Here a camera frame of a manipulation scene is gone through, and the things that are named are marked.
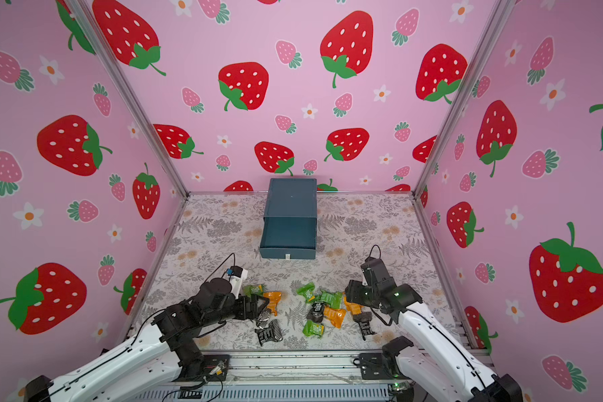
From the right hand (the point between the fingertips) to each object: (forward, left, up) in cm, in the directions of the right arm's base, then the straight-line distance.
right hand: (355, 291), depth 81 cm
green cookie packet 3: (0, +7, -8) cm, 10 cm away
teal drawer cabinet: (+20, +25, +7) cm, 32 cm away
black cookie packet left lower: (-13, +26, -7) cm, 30 cm away
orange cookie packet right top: (-3, 0, -6) cm, 7 cm away
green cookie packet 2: (+1, +16, -6) cm, 18 cm away
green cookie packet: (0, +34, -6) cm, 35 cm away
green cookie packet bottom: (-11, +14, -6) cm, 19 cm away
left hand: (-7, +29, +4) cm, 30 cm away
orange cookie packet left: (-2, +28, -7) cm, 29 cm away
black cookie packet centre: (-6, +13, -6) cm, 15 cm away
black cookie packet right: (-6, -3, -8) cm, 11 cm away
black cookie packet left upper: (-9, +30, -6) cm, 32 cm away
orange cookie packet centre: (-6, +6, -7) cm, 12 cm away
